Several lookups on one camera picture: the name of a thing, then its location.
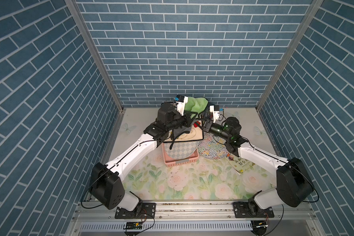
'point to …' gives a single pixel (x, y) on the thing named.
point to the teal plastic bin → (206, 114)
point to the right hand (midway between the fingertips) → (196, 120)
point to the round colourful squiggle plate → (211, 147)
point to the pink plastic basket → (170, 162)
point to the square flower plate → (195, 133)
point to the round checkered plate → (181, 150)
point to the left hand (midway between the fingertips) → (201, 114)
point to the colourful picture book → (240, 164)
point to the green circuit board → (134, 225)
